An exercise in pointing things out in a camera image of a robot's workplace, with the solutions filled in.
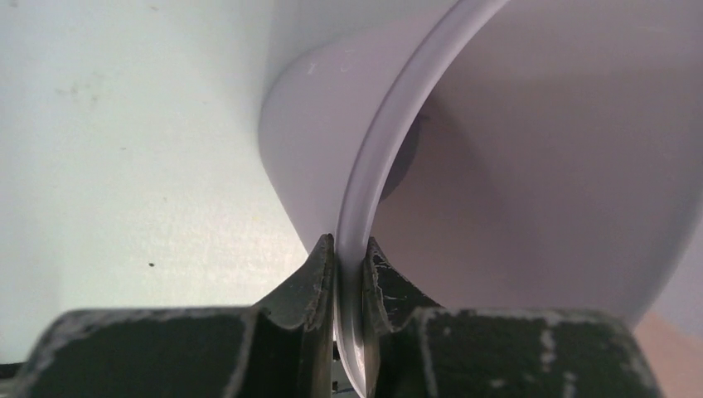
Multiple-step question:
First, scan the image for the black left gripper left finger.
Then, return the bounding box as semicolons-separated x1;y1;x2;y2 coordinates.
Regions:
11;235;336;397

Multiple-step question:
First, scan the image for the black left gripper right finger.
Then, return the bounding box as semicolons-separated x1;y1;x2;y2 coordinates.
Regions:
362;240;663;397

